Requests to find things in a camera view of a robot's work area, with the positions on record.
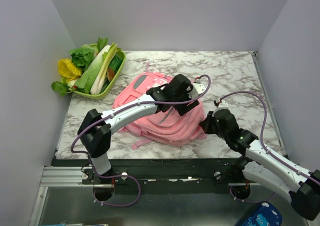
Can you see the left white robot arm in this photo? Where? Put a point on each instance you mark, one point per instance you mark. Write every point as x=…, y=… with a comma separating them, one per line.
x=97, y=128

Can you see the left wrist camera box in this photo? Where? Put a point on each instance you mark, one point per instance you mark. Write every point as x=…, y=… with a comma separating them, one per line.
x=198, y=88

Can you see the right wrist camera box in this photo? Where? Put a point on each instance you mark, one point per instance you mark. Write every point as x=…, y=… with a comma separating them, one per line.
x=220, y=105

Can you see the blue shark pencil case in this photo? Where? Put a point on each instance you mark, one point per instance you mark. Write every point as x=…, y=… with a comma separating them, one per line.
x=263, y=214

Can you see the black mounting base rail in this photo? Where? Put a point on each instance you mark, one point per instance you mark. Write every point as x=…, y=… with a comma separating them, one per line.
x=173, y=176

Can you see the white napa cabbage toy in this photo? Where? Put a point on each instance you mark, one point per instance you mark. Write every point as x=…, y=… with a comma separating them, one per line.
x=101, y=71

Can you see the yellow flower toy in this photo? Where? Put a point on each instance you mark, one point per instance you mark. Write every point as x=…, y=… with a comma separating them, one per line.
x=68, y=69

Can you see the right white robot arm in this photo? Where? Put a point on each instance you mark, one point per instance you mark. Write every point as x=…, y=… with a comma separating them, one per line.
x=261, y=164

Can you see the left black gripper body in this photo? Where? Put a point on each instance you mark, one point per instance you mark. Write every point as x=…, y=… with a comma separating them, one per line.
x=182, y=109

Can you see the aluminium frame rail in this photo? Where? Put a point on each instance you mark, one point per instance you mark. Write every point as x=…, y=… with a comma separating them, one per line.
x=61, y=177

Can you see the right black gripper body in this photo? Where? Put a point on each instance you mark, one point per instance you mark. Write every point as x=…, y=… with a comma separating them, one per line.
x=211, y=126

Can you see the green lettuce toy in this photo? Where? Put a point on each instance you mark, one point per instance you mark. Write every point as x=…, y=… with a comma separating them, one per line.
x=83, y=56

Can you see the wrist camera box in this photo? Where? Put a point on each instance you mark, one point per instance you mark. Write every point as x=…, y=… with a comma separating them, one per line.
x=220, y=105
x=198, y=88

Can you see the pink school backpack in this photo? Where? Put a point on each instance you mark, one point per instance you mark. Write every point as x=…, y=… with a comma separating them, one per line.
x=165, y=127

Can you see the green vegetable tray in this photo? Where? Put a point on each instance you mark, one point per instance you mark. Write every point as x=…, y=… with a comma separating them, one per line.
x=102, y=95

